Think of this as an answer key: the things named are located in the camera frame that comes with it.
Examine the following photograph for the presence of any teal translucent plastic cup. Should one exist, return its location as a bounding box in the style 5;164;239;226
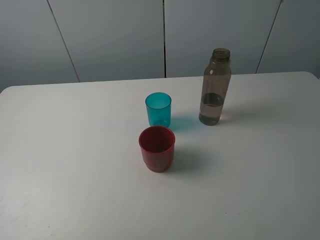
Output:
145;92;172;128

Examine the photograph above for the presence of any translucent brown plastic bottle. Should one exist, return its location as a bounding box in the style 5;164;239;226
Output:
198;48;232;126

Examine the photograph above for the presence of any red plastic cup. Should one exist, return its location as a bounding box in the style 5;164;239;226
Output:
138;126;176;173

